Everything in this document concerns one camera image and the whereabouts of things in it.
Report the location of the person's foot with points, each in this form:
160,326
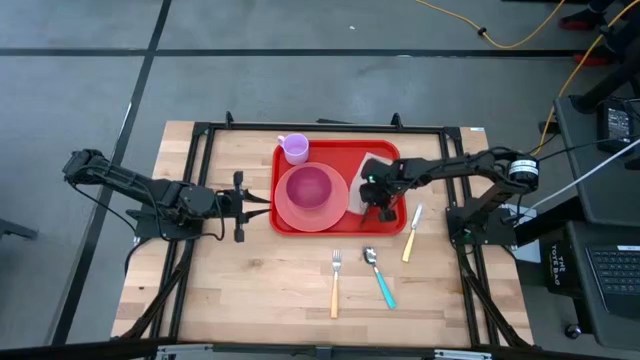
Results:
577,21
592,57

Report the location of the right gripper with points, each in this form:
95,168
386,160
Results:
380,182

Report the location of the magenta plastic bowl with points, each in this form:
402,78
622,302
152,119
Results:
309,187

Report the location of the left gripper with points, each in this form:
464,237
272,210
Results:
227,205

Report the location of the silver camera mount bar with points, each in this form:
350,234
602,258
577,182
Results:
200,351

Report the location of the purple plastic cup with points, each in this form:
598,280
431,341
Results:
296,147

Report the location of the dark furniture leg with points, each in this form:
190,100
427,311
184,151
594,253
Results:
17,230

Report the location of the grey side desk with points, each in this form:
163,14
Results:
580,120

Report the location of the red plastic tray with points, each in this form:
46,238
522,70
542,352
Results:
385,227

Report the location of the black power adapter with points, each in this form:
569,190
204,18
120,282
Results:
616,125

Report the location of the black metal table frame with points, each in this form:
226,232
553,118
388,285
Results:
325,127

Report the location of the black caster wheel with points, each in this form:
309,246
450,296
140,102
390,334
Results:
573,331

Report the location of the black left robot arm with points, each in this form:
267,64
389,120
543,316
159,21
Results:
145,190

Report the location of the pink round plate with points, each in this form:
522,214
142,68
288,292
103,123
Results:
287,217

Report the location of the black laptop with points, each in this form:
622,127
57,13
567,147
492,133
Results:
617,275

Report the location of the beige cloth napkin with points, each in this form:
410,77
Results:
356,192

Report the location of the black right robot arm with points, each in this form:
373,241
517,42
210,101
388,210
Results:
470,167

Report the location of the person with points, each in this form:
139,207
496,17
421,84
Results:
622,27

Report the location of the black chair leg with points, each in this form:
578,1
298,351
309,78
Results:
610,85

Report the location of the white paper sheet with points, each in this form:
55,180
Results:
527,252

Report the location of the black tote bag box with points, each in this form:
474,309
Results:
559,264

